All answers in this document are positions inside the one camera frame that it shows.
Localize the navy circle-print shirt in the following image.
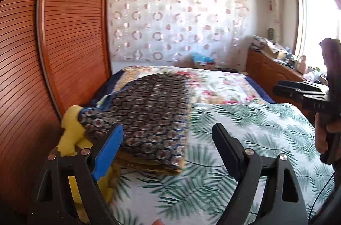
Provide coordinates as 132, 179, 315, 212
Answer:
78, 73, 192, 176

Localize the thin black cable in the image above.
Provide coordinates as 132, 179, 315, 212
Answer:
309, 169, 337, 225

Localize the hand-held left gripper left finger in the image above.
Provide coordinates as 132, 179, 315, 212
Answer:
27, 123, 124, 225

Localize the yellow plush cloth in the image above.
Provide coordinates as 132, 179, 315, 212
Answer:
57, 105, 115, 205

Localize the low wooden cabinet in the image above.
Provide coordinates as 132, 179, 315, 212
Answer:
246, 49, 328, 121

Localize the olive folded cloth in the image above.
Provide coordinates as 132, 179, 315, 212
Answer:
114, 152, 184, 176

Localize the box with blue cloth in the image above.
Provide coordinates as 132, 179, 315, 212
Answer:
192, 52, 217, 69

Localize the person's right hand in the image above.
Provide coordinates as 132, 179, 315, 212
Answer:
314, 112, 341, 155

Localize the wooden slatted wardrobe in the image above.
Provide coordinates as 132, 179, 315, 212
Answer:
0, 0, 114, 215

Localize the open cardboard box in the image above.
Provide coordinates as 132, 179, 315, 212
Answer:
262, 42, 288, 60

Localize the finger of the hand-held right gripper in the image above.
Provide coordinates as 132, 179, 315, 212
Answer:
272, 82, 305, 98
301, 81, 329, 94

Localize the bright window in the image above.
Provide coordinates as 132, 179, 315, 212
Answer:
292, 0, 341, 74

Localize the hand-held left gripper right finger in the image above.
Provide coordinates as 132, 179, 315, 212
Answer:
212, 123, 309, 225

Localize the sheer circle-print curtain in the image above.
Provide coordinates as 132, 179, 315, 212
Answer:
108, 0, 249, 62

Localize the pink bottle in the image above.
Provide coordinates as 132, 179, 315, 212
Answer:
298, 55, 308, 74

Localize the floral blanket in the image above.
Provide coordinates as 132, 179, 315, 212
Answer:
113, 66, 268, 105

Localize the palm-leaf print blanket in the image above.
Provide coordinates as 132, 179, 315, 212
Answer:
107, 102, 336, 225

